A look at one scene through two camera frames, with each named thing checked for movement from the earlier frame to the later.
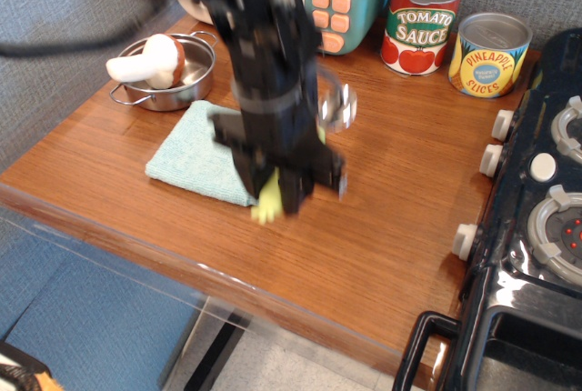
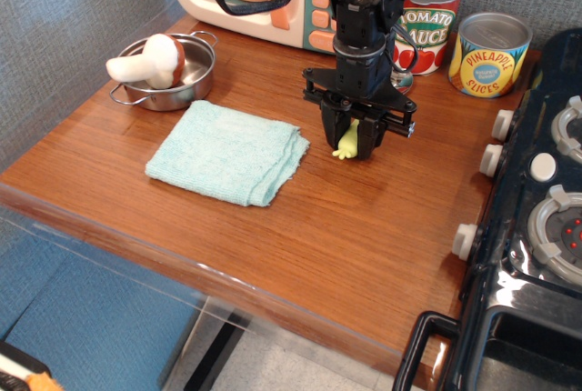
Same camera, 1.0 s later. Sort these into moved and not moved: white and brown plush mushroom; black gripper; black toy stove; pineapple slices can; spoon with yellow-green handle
Moved: black gripper; spoon with yellow-green handle
Not moved: white and brown plush mushroom; black toy stove; pineapple slices can
